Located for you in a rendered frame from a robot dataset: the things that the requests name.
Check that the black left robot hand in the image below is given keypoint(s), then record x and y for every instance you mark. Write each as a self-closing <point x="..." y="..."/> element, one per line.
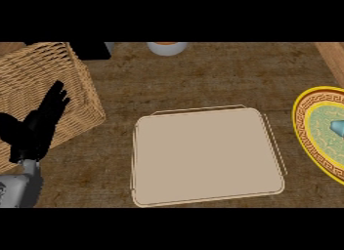
<point x="38" y="125"/>

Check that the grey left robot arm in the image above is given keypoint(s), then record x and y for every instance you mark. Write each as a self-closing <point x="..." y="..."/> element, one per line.
<point x="15" y="188"/>

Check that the beige rectangular tray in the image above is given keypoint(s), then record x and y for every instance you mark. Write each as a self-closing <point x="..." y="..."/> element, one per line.
<point x="207" y="153"/>

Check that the yellow patterned plate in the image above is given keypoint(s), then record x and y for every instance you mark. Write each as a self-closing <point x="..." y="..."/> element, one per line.
<point x="324" y="136"/>

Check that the woven wicker basket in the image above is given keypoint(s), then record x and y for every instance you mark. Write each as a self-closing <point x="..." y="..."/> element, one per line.
<point x="31" y="97"/>

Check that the black box-shaped appliance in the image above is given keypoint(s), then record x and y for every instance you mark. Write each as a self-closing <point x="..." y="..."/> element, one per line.
<point x="92" y="50"/>

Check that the white round cup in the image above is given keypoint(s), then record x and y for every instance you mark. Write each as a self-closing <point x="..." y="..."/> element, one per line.
<point x="167" y="48"/>

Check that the brown woven placemat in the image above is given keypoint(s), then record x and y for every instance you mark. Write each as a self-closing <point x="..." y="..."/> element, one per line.
<point x="219" y="81"/>

